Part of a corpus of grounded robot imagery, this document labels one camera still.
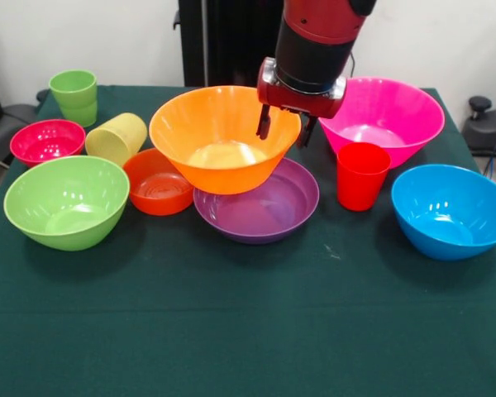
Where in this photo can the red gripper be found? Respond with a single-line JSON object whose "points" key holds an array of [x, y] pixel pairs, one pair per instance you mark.
{"points": [[297, 103]]}

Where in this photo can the large orange bowl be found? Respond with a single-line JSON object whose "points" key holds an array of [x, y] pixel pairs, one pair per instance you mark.
{"points": [[215, 173]]}

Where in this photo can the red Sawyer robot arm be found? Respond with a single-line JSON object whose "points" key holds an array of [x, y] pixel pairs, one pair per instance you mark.
{"points": [[314, 45]]}

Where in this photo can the purple bowl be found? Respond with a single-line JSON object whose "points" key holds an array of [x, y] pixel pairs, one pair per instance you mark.
{"points": [[273, 215]]}

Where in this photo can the red cup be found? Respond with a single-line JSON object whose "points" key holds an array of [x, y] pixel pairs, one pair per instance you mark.
{"points": [[361, 182]]}

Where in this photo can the large pink bowl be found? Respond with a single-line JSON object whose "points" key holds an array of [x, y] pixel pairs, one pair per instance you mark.
{"points": [[392, 111]]}

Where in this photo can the small orange-red bowl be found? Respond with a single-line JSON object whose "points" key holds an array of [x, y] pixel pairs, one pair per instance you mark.
{"points": [[157, 194]]}

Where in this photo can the yellow cup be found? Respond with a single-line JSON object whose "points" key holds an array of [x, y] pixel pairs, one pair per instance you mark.
{"points": [[115, 138]]}

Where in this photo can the blue bowl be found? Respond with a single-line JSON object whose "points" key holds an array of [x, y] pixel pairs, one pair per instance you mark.
{"points": [[450, 215]]}

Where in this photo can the dark green tablecloth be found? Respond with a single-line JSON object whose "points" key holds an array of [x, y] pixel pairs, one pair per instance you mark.
{"points": [[248, 322]]}

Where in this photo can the green cup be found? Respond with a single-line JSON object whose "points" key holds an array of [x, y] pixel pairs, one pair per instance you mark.
{"points": [[74, 95]]}

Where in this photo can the light green bowl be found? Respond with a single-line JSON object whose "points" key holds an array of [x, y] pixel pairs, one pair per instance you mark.
{"points": [[66, 207]]}

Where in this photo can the small crimson bowl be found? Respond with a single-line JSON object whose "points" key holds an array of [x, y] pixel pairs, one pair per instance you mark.
{"points": [[45, 140]]}

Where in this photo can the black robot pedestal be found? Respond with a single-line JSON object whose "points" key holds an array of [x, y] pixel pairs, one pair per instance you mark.
{"points": [[231, 41]]}

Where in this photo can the grey pedestal foot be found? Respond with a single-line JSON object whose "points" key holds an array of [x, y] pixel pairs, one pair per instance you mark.
{"points": [[485, 132], [4, 132]]}

